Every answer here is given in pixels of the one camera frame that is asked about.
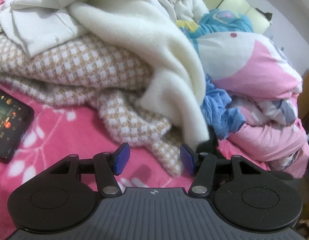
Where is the cream wardrobe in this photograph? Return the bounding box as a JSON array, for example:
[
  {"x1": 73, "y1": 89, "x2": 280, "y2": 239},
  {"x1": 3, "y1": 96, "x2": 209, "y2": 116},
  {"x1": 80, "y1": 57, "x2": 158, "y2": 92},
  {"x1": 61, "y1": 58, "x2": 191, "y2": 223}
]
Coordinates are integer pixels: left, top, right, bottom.
[{"x1": 198, "y1": 0, "x2": 273, "y2": 33}]

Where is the pink patterned quilt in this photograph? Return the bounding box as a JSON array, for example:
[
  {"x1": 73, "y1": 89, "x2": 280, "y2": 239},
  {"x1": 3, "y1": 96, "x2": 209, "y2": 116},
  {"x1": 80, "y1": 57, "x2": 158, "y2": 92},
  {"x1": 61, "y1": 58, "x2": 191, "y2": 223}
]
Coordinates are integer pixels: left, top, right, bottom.
[{"x1": 195, "y1": 31, "x2": 309, "y2": 178}]

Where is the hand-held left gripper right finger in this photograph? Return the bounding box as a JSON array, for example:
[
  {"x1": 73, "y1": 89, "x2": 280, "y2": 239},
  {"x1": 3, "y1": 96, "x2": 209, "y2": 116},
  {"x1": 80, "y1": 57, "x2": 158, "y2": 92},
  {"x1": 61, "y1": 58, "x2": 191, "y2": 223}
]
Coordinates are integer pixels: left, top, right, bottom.
[{"x1": 180, "y1": 144, "x2": 257, "y2": 197}]

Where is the black garment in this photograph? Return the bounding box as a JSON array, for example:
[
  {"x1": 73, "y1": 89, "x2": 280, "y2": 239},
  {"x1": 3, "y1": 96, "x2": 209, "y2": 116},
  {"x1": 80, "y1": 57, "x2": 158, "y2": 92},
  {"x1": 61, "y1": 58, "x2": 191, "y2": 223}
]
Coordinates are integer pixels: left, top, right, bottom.
[{"x1": 196, "y1": 127, "x2": 219, "y2": 157}]

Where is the teal printed quilt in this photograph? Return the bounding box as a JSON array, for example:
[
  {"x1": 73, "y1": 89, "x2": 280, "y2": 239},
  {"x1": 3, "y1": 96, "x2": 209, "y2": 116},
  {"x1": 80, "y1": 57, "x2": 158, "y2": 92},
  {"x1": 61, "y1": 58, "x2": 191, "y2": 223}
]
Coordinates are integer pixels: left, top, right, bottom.
[{"x1": 176, "y1": 9, "x2": 254, "y2": 40}]

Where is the beige checked blanket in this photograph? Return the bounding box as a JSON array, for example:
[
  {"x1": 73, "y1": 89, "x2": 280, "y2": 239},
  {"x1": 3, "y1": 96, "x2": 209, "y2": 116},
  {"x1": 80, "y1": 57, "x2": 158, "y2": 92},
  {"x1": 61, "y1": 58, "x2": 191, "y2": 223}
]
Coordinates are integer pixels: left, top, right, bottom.
[{"x1": 0, "y1": 34, "x2": 192, "y2": 178}]

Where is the black smartphone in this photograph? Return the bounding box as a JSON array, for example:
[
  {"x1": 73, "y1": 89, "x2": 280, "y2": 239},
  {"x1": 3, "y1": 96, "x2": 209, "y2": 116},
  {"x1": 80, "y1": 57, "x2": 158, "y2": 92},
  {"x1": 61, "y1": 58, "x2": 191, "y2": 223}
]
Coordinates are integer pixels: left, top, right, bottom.
[{"x1": 0, "y1": 85, "x2": 35, "y2": 164}]

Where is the blue cloth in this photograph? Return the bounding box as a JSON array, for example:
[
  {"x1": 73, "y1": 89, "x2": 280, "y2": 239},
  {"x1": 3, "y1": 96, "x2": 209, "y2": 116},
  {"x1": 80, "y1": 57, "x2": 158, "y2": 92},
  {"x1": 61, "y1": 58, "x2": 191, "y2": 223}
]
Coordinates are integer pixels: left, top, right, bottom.
[{"x1": 201, "y1": 74, "x2": 246, "y2": 140}]

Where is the pink floral bed blanket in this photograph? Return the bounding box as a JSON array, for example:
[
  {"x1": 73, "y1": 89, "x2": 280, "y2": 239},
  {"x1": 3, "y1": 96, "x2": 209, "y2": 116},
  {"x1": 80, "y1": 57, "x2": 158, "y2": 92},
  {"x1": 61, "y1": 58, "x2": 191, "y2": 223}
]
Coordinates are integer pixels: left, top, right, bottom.
[{"x1": 0, "y1": 0, "x2": 270, "y2": 198}]

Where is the cream fleece blanket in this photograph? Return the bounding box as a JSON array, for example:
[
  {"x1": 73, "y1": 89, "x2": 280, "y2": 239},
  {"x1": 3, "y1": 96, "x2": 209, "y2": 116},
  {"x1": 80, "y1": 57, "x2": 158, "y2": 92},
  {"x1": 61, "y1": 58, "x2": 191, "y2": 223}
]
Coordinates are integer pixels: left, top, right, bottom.
[{"x1": 69, "y1": 0, "x2": 210, "y2": 151}]

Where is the white garment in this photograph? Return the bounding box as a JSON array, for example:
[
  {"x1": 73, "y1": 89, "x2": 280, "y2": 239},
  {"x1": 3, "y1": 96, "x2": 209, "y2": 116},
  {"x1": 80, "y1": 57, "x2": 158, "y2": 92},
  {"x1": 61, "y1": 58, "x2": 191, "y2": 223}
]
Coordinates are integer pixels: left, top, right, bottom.
[{"x1": 0, "y1": 0, "x2": 100, "y2": 57}]

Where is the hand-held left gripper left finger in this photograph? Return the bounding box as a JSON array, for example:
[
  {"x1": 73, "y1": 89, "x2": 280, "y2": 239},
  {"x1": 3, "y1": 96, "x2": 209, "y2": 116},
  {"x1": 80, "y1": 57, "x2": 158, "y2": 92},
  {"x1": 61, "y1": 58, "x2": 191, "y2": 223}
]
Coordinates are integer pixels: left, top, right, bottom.
[{"x1": 48, "y1": 142, "x2": 131, "y2": 197}]

